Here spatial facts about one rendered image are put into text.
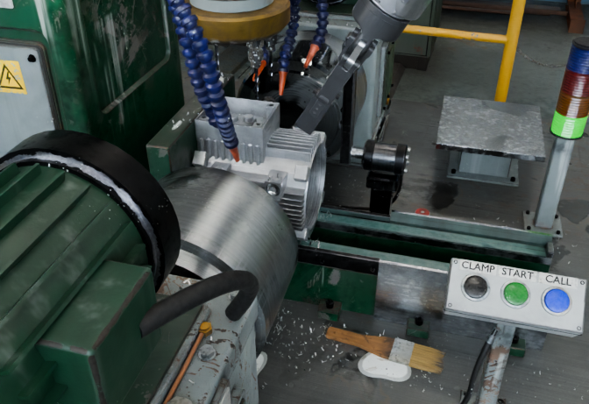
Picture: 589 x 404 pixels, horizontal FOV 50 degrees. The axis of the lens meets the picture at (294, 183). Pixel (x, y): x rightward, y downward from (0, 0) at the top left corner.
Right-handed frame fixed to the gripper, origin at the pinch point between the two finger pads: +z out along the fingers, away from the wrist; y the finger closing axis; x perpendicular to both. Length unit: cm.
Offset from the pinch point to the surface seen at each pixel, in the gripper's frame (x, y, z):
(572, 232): 62, -36, 9
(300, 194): 5.6, 2.3, 12.8
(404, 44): 31, -312, 95
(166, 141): -16.7, 7.5, 15.0
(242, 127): -8.3, -0.9, 10.4
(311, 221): 11.1, -5.9, 22.5
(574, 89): 39, -34, -16
